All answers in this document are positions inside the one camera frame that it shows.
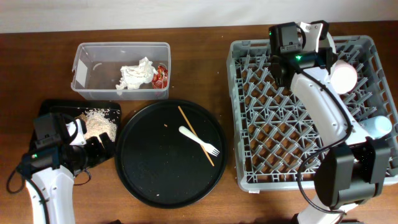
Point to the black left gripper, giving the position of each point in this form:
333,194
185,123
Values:
93,143

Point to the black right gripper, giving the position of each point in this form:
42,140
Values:
325,57

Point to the peanut shells and rice scraps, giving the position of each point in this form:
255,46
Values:
97,123

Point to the pink bowl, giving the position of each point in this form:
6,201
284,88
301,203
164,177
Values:
344,77

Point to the white tissue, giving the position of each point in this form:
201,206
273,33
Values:
134,76

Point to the wooden chopstick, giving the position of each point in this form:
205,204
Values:
190,127

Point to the red snack wrapper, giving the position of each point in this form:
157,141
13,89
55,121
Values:
160,79

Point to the white plastic fork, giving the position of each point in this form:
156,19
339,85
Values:
207,146

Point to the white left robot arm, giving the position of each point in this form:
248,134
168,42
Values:
57,155

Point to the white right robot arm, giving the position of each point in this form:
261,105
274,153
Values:
303,59

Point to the clear plastic waste bin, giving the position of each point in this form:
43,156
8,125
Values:
97,69

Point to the grey dishwasher rack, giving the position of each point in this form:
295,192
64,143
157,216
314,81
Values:
273,133

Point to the black rectangular tray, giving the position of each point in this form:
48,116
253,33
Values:
69,110

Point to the round black serving tray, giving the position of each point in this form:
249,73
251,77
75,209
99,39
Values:
160,166

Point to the light blue cup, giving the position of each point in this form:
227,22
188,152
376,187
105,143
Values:
377,127

